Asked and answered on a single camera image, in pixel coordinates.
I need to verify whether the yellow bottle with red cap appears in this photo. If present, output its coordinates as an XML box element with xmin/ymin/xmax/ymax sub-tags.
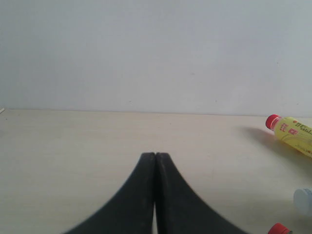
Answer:
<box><xmin>265</xmin><ymin>115</ymin><xmax>312</xmax><ymax>157</ymax></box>

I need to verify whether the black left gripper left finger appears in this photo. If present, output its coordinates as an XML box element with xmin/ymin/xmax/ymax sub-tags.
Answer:
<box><xmin>67</xmin><ymin>153</ymin><xmax>156</xmax><ymax>234</ymax></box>

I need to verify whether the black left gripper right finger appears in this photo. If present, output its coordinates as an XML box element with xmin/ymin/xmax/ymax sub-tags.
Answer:
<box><xmin>155</xmin><ymin>153</ymin><xmax>245</xmax><ymax>234</ymax></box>

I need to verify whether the clear cola bottle red label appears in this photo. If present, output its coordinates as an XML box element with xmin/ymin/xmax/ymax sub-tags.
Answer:
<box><xmin>268</xmin><ymin>223</ymin><xmax>293</xmax><ymax>234</ymax></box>

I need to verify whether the white bottle with green label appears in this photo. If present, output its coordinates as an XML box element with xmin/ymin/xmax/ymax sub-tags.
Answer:
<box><xmin>293</xmin><ymin>188</ymin><xmax>312</xmax><ymax>217</ymax></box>

